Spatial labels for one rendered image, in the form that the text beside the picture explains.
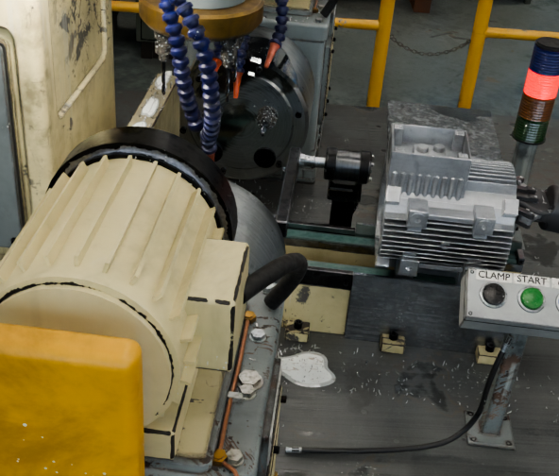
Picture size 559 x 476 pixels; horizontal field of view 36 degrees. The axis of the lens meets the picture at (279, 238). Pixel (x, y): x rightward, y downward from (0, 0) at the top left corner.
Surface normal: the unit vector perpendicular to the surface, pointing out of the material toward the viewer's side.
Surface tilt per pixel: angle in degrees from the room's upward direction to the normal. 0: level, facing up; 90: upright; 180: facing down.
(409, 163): 91
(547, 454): 0
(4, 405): 90
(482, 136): 0
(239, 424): 0
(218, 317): 90
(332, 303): 90
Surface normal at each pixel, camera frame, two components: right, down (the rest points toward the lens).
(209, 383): 0.07, -0.84
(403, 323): -0.11, 0.54
